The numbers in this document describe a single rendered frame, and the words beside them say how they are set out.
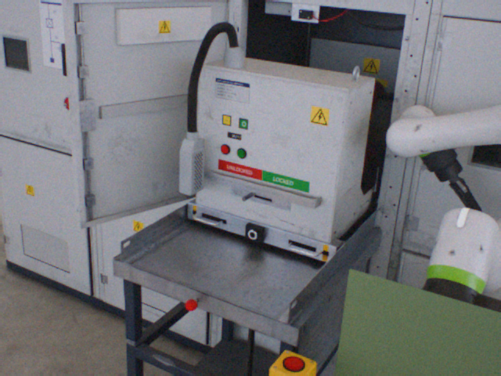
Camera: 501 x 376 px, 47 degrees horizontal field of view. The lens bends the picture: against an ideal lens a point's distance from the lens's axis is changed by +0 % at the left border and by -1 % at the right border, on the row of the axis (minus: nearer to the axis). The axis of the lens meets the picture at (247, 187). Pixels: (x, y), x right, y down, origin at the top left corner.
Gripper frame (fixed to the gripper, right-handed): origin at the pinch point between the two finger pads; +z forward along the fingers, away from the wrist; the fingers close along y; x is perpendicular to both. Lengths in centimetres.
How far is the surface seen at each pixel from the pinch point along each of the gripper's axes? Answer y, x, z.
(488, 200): -9.6, 6.3, -1.5
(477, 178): -9.6, 7.2, -9.1
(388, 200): -25.0, -18.7, -15.4
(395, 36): -94, 25, -62
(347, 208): -6.1, -30.9, -24.1
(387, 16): -93, 27, -71
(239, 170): -6, -52, -53
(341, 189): 2.7, -28.6, -31.3
